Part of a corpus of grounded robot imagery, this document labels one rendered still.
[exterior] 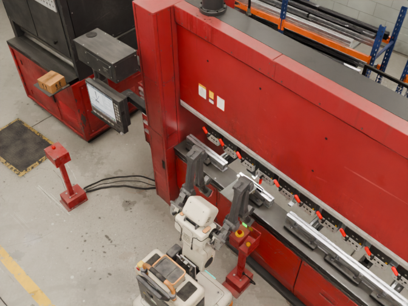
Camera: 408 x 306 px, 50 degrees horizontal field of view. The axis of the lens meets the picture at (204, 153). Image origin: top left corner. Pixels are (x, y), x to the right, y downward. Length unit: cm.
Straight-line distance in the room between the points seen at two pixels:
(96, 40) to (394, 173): 241
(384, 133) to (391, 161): 19
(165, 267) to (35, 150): 286
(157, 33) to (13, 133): 317
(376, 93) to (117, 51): 194
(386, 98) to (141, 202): 304
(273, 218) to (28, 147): 331
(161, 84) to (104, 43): 55
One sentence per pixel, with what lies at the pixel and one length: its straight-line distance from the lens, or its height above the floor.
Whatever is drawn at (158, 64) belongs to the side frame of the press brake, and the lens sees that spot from 350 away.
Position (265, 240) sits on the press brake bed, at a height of 62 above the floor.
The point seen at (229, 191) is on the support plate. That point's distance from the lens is 366.
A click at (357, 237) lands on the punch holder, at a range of 321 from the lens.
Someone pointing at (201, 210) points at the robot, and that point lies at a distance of 308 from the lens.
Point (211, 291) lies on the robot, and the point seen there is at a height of 28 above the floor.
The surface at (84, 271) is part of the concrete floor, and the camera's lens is 453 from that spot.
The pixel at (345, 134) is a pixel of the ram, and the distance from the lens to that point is 272.
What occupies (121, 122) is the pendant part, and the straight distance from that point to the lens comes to 376.
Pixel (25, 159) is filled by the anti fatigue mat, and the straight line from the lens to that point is 565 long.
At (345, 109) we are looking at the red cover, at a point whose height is 224.
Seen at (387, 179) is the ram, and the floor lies 193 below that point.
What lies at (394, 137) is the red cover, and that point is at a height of 224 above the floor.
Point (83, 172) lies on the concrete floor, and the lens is 530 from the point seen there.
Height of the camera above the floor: 386
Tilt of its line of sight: 47 degrees down
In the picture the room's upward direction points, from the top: straight up
